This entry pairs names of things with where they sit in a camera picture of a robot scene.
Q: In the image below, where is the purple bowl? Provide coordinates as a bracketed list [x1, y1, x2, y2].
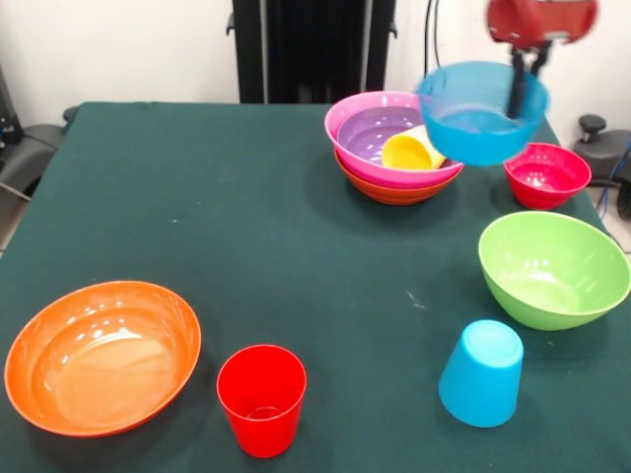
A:
[336, 105, 436, 171]

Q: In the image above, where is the yellow cup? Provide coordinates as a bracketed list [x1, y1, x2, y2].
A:
[382, 124, 448, 171]

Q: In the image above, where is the blue cable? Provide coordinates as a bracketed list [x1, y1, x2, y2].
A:
[596, 142, 631, 218]

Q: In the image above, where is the blue bowl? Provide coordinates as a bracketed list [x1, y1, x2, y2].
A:
[416, 60, 550, 168]

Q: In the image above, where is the black caster leg with knob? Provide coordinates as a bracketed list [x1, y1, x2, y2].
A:
[0, 105, 80, 203]
[574, 113, 631, 221]

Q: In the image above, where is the small crimson bowl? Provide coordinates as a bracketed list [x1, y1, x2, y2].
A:
[502, 142, 593, 211]

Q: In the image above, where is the light blue cup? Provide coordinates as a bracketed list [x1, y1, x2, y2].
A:
[438, 318, 526, 429]

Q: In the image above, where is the orange bowl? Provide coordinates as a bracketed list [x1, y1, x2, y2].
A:
[3, 280, 203, 439]
[333, 147, 457, 206]

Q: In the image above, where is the dark green tablecloth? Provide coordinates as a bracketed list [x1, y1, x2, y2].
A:
[0, 101, 631, 473]

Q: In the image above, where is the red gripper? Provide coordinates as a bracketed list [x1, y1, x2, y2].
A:
[485, 0, 600, 120]

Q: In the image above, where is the red cup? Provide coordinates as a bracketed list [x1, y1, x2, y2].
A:
[216, 343, 309, 459]

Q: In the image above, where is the green bowl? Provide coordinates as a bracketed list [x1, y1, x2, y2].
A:
[477, 210, 631, 332]

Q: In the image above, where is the large pink bowl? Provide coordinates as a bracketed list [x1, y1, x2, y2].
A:
[323, 91, 466, 190]

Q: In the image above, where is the black wall cable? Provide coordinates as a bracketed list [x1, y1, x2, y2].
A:
[423, 0, 446, 70]

